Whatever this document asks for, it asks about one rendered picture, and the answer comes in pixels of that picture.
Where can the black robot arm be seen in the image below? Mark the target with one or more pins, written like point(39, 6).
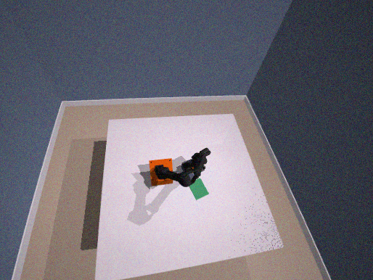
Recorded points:
point(183, 178)

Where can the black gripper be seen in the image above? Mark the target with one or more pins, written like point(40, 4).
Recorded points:
point(188, 166)

